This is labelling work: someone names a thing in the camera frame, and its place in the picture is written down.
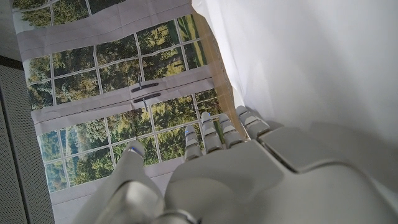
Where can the large white paper sheet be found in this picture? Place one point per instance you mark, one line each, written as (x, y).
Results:
(311, 62)

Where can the printed window forest backdrop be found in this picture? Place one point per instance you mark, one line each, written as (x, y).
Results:
(109, 77)

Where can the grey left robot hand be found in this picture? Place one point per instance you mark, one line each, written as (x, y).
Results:
(248, 180)

